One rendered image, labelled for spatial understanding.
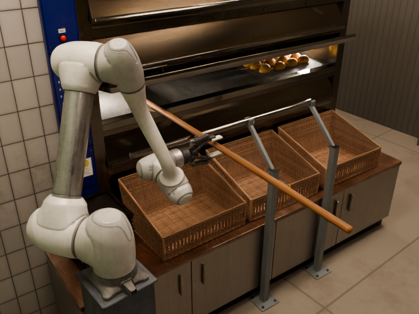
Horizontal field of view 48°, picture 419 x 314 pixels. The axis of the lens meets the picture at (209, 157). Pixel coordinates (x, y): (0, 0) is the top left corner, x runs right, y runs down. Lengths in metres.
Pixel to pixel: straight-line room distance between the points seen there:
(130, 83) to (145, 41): 0.88
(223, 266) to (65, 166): 1.30
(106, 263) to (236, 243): 1.16
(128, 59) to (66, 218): 0.58
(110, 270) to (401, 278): 2.27
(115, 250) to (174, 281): 0.95
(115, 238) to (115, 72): 0.56
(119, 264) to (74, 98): 0.59
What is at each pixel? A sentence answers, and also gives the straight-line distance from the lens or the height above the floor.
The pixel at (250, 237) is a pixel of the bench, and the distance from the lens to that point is 2.71.
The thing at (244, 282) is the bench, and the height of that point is 0.20.
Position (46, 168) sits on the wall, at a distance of 2.49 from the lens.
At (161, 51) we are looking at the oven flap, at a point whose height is 1.51.
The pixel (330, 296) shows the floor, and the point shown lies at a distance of 3.20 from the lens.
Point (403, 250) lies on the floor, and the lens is 3.72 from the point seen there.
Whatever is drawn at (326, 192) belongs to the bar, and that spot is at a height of 0.64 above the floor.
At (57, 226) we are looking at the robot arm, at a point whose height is 1.22.
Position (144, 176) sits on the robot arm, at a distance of 1.99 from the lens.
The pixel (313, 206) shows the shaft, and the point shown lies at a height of 1.20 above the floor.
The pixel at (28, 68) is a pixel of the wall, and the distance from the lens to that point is 2.29.
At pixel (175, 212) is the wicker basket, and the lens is 2.79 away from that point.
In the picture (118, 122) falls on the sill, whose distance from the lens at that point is 2.54.
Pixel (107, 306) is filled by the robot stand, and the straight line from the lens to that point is 1.68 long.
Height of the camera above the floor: 2.19
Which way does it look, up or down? 28 degrees down
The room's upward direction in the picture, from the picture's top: straight up
